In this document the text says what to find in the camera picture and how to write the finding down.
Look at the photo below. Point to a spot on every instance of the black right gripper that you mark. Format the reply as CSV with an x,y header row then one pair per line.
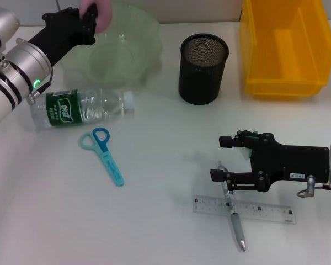
x,y
292,165

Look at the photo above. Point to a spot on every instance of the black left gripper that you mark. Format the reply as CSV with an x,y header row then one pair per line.
x,y
60,30

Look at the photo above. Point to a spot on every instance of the pink toy peach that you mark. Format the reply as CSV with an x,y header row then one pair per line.
x,y
104,13

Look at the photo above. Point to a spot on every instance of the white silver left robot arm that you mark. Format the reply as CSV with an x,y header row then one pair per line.
x,y
13,71

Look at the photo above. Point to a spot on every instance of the green glass fruit plate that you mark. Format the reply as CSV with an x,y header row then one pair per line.
x,y
127,49

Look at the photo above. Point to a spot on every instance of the clear plastic ruler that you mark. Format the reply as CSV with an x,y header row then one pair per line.
x,y
264,212

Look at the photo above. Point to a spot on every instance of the silver grey pen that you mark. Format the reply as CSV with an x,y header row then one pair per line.
x,y
235,223

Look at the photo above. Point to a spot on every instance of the clear green-label water bottle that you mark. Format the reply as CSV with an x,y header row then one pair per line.
x,y
80,107

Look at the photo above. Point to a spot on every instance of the black mesh pen holder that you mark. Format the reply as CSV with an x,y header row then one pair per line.
x,y
201,71

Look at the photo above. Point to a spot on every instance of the blue teal scissors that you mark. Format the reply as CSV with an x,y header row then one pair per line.
x,y
104,154

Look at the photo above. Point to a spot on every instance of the yellow plastic bin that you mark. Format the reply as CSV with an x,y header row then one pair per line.
x,y
287,55

